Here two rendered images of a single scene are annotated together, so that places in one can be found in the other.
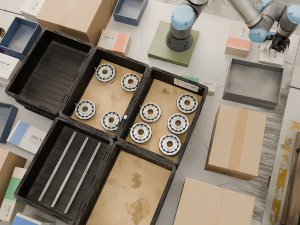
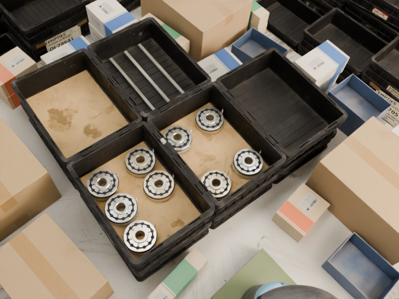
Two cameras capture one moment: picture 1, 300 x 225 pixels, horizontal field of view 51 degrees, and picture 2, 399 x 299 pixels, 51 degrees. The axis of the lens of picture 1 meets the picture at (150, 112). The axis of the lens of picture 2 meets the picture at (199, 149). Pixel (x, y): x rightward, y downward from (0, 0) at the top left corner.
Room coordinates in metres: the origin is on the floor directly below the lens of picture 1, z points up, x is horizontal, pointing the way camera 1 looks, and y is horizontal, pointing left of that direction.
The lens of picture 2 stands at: (0.77, -0.54, 2.12)
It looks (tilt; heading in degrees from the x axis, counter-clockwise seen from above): 60 degrees down; 105
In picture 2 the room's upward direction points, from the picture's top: 7 degrees clockwise
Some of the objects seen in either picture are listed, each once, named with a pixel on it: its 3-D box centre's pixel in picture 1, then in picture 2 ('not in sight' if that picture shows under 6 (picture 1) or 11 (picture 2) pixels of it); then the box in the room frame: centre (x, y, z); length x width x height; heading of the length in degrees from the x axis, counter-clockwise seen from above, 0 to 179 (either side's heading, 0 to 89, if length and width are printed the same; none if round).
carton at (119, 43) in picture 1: (114, 44); (300, 212); (0.99, 0.14, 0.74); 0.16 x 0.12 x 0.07; 68
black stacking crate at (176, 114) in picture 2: (107, 94); (214, 148); (0.63, 0.19, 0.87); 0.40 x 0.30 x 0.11; 148
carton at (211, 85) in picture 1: (192, 85); (175, 283); (0.67, -0.25, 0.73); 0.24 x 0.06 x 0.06; 69
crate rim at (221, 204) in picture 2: (105, 90); (215, 140); (0.63, 0.19, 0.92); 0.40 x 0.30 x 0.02; 148
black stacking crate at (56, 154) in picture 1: (68, 169); (149, 74); (0.29, 0.40, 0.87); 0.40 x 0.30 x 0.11; 148
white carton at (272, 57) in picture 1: (271, 50); not in sight; (0.80, -0.71, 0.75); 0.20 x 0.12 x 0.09; 157
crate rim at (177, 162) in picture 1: (163, 113); (139, 187); (0.47, -0.06, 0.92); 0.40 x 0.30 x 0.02; 148
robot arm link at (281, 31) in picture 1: (286, 28); not in sight; (0.78, -0.70, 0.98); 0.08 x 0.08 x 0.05
